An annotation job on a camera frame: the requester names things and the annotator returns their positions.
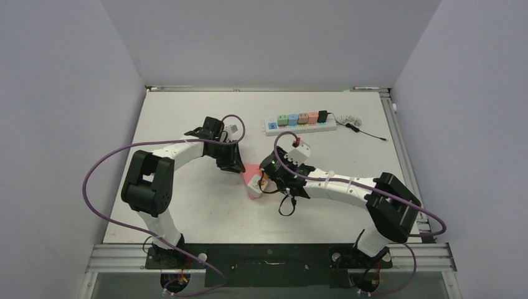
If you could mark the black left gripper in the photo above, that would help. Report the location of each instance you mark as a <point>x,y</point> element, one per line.
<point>232,162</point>

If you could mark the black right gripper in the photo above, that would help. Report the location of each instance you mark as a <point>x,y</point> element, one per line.
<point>281,153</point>

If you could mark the pink triangular socket base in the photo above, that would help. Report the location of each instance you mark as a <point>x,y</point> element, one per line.
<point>251,170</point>

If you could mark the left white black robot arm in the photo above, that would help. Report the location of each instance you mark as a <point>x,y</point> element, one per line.
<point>148,187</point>

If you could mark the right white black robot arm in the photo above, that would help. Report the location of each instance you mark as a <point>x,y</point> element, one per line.
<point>386,199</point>

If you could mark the green cube plug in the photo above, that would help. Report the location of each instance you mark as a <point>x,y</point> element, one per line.
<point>282,120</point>

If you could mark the blue cube plug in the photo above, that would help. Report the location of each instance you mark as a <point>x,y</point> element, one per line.
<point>293,119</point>

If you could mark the tan cube plug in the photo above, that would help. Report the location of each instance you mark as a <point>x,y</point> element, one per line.
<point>303,118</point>

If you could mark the salmon cube plug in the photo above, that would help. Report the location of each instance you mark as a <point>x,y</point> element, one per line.
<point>312,118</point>

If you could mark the white long power strip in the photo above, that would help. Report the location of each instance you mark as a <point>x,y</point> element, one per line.
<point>270,127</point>

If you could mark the black power adapter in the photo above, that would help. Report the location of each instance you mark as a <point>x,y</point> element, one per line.
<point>322,116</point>

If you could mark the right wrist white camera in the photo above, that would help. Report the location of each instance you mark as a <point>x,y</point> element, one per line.
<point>299,154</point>

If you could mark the wrist white camera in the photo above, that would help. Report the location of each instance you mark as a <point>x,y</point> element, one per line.
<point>230,131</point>
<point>299,154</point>

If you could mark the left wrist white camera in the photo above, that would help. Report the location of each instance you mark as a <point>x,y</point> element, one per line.
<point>230,131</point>

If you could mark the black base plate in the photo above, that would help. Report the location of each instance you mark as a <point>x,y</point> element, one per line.
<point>274,265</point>

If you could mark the aluminium frame rail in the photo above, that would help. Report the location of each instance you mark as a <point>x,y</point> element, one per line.
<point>411,258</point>

